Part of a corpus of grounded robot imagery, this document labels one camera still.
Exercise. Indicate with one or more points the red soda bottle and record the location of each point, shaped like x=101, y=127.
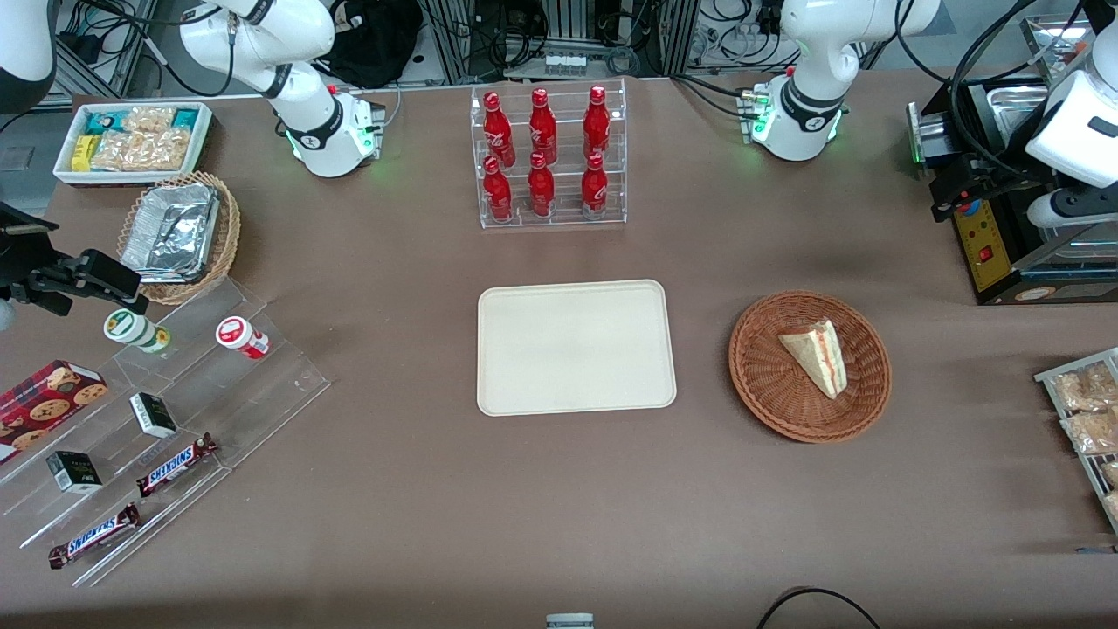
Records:
x=542, y=131
x=498, y=192
x=498, y=131
x=541, y=188
x=596, y=127
x=594, y=188

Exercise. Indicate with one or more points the tray of wrapped snacks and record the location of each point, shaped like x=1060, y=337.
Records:
x=1087, y=463

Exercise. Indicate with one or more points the brown Snickers bar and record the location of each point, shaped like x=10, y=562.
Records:
x=92, y=535
x=175, y=465

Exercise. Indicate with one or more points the large clear cracker bag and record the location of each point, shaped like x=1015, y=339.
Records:
x=140, y=150

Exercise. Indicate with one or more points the cream rectangular tray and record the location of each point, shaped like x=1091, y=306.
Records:
x=576, y=349

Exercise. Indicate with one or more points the teal snack packet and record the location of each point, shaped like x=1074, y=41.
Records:
x=103, y=120
x=185, y=119

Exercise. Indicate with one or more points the white rectangular snack bin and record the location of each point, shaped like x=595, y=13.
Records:
x=131, y=177

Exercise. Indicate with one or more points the white power strip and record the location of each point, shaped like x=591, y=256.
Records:
x=565, y=65

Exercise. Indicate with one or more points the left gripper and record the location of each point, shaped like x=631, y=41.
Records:
x=993, y=176

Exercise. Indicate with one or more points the aluminium foil tray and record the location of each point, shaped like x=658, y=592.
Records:
x=170, y=231

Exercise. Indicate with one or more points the clear bag of snacks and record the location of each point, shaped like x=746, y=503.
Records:
x=1092, y=431
x=1111, y=473
x=1087, y=389
x=1113, y=507

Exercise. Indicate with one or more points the triangular sandwich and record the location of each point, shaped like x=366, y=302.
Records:
x=812, y=358

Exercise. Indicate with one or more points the small clear cracker bag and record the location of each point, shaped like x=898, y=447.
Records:
x=148, y=119

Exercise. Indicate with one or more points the small black box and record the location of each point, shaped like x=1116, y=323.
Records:
x=74, y=472
x=153, y=416

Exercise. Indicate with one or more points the yellow snack packet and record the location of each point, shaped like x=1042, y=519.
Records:
x=82, y=153

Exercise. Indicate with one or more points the green capped yogurt bottle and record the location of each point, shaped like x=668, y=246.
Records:
x=131, y=328

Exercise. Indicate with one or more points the oval light wicker basket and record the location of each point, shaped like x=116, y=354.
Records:
x=229, y=236

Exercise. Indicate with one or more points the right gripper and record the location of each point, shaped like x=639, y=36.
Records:
x=19, y=251

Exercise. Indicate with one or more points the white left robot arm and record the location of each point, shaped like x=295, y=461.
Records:
x=821, y=52

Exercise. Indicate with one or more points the black food warmer appliance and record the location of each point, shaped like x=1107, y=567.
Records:
x=991, y=253

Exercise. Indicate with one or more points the clear acrylic bottle rack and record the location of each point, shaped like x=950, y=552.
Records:
x=568, y=214

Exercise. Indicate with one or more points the red tartan cookie box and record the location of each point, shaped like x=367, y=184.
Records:
x=44, y=406

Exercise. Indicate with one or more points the black bag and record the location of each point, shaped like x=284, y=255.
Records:
x=376, y=39

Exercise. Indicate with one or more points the red capped yogurt bottle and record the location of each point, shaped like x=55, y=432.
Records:
x=240, y=336

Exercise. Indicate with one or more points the clear acrylic step display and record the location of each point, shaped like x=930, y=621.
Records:
x=262, y=393

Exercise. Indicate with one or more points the stainless steel pan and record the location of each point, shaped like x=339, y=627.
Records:
x=1017, y=109

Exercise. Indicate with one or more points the silver metal side box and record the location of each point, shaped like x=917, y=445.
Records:
x=928, y=135

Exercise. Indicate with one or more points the round brown wicker basket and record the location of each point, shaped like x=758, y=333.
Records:
x=769, y=393

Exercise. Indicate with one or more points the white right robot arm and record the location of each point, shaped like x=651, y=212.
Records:
x=306, y=52

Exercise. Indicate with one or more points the small grey device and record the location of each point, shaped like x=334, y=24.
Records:
x=569, y=621

